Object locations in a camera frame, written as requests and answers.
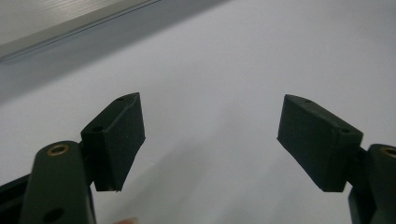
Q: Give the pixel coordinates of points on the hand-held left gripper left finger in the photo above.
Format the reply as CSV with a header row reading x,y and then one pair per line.
x,y
116,143

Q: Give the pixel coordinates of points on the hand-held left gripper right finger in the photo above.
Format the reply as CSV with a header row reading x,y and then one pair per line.
x,y
314,143

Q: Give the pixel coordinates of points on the aluminium frame rail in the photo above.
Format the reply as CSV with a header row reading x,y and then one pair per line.
x,y
46,21

